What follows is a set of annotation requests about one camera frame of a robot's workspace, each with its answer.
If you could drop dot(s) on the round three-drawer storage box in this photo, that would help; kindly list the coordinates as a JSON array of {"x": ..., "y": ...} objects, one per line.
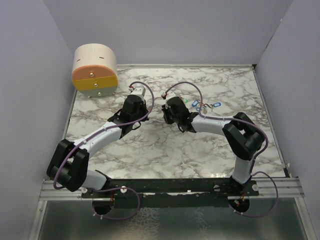
[{"x": 94, "y": 71}]

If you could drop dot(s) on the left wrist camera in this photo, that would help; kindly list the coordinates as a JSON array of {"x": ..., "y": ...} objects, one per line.
[{"x": 138, "y": 91}]

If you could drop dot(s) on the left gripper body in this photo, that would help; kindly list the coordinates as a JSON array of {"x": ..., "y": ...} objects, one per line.
[{"x": 142, "y": 110}]

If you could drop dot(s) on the aluminium rail frame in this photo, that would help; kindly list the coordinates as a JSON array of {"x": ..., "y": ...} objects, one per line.
[{"x": 282, "y": 187}]

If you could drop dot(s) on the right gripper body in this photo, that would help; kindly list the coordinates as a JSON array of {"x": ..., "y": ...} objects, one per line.
[{"x": 170, "y": 118}]

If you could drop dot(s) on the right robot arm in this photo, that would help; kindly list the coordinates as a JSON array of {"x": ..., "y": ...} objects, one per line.
[{"x": 244, "y": 137}]

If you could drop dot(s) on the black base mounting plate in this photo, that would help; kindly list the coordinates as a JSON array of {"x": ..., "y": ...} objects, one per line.
[{"x": 171, "y": 192}]

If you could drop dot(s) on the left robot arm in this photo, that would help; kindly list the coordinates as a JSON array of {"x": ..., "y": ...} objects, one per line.
[{"x": 68, "y": 167}]

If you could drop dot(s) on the blue key tag with key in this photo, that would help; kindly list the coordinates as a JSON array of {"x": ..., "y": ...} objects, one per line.
[{"x": 195, "y": 103}]

